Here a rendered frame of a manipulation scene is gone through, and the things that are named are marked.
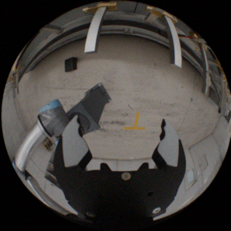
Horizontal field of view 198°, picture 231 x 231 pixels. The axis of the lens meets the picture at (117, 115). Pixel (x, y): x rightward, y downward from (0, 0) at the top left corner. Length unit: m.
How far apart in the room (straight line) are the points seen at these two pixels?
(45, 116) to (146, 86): 1.12
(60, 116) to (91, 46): 0.33
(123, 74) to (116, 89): 0.24
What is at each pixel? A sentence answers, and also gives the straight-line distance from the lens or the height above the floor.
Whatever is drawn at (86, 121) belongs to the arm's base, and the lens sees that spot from 0.57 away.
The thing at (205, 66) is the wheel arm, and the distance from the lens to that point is 0.48.
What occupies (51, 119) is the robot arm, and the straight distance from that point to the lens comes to 0.40.
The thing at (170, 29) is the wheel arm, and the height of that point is 0.85.
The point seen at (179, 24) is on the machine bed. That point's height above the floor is 0.73.
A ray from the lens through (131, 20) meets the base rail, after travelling 0.49.
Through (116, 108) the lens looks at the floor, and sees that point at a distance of 1.17.
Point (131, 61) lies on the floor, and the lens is 1.06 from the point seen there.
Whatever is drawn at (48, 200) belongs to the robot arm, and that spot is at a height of 1.24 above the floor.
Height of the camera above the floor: 1.04
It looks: 57 degrees down
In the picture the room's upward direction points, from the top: 177 degrees counter-clockwise
